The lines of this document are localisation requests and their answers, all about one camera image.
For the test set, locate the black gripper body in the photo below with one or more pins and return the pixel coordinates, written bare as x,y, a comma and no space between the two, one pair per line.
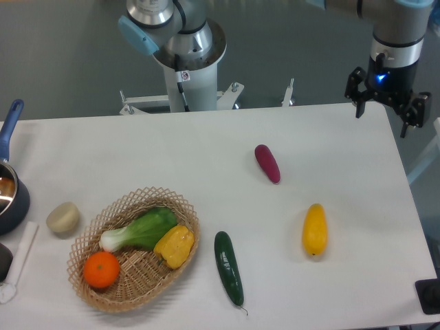
390,86

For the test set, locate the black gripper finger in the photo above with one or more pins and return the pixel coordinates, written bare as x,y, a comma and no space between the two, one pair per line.
359,98
416,112

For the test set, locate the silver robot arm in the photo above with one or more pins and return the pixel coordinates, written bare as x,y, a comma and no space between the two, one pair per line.
399,27

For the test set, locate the yellow mango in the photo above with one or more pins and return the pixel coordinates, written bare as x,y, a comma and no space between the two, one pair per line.
315,230

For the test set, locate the purple sweet potato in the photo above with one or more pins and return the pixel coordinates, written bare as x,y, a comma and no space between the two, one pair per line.
267,163

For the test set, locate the black device at table edge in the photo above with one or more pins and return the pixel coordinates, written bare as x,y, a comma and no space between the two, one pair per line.
428,295

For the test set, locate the dark green cucumber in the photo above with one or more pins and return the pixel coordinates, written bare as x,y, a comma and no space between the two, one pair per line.
228,269

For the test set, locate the yellow bell pepper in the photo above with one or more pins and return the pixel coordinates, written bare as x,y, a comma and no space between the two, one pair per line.
174,247

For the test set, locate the green bok choy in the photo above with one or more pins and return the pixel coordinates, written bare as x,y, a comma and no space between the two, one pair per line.
143,232

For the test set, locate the woven wicker basket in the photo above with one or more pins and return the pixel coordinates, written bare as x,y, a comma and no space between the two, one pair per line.
141,276

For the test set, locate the orange fruit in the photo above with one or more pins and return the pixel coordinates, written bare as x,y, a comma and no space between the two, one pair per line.
101,270

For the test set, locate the beige potato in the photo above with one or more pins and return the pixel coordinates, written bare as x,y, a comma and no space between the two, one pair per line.
63,218

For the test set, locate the dark object at left edge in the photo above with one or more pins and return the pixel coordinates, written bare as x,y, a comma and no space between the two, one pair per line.
6,258

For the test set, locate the white spatula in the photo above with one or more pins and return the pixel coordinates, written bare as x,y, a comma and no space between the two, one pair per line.
9,285

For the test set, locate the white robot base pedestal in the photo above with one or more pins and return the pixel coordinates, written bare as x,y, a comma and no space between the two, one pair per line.
190,66

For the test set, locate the blue saucepan with handle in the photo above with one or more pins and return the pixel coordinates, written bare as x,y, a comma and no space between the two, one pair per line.
15,198

